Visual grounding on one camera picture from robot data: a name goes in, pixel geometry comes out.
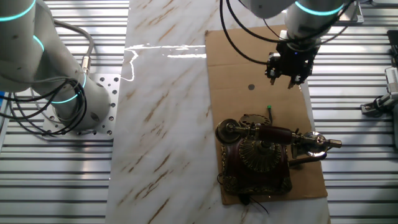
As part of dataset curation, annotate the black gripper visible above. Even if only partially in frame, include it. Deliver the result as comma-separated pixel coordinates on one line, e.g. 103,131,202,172
265,40,320,90

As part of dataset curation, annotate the brown phone handset cord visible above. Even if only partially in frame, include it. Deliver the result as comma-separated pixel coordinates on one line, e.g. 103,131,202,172
287,151,329,167

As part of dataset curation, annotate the brown cardboard sheet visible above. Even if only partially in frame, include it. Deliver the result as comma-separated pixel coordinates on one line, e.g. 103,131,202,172
105,0,330,224
204,24,328,205

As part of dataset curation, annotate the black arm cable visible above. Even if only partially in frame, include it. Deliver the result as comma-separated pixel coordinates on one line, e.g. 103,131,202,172
219,0,357,66

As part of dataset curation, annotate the silver ribbed camera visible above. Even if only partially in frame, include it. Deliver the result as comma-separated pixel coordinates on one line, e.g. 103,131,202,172
384,67,398,94

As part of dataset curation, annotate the thin black phone wire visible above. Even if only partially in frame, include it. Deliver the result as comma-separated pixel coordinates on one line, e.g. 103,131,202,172
216,172,270,215

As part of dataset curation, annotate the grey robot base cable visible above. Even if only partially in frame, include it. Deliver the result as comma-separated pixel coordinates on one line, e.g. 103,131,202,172
52,18,95,75

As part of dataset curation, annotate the black base cable bundle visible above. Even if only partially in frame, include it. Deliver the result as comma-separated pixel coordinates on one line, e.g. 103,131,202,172
0,77,88,136

